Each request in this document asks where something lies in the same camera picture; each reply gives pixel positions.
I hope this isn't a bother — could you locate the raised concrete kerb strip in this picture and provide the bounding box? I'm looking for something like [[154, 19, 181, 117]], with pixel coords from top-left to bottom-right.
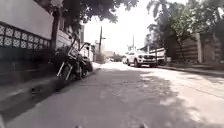
[[156, 63, 224, 77]]

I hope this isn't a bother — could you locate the grey concrete sidewalk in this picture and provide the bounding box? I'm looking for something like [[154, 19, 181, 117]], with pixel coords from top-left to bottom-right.
[[0, 66, 101, 114]]

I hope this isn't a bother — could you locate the thin utility pole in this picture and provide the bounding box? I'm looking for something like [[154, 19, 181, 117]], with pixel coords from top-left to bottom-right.
[[131, 34, 136, 53]]

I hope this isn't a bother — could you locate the large overhanging tree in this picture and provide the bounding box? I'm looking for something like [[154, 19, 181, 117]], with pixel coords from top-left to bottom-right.
[[34, 0, 139, 51]]

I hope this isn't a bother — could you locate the parked motorcycle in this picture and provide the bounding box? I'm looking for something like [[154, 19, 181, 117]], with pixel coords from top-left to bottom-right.
[[54, 36, 94, 83]]

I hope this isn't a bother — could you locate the wall with patterned blocks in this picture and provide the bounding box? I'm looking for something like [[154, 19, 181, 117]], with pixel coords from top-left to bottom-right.
[[0, 0, 84, 84]]

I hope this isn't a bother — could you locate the white suv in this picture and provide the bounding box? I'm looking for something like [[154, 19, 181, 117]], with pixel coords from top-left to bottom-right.
[[125, 50, 158, 69]]

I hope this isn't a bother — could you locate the utility pole with crossarm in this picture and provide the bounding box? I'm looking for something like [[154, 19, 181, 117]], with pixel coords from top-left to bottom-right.
[[97, 25, 107, 55]]

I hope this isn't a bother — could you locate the roadside bush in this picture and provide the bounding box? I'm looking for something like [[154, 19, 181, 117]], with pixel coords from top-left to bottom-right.
[[94, 51, 106, 64]]

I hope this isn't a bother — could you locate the row of trees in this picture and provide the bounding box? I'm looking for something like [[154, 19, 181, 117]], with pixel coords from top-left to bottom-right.
[[144, 0, 224, 63]]

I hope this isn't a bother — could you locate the grey ribbed boundary wall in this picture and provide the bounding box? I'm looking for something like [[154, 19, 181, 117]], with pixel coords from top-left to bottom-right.
[[166, 31, 224, 66]]

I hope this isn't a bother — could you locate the grey concrete road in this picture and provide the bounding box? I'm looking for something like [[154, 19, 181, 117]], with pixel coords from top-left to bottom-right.
[[0, 61, 224, 128]]

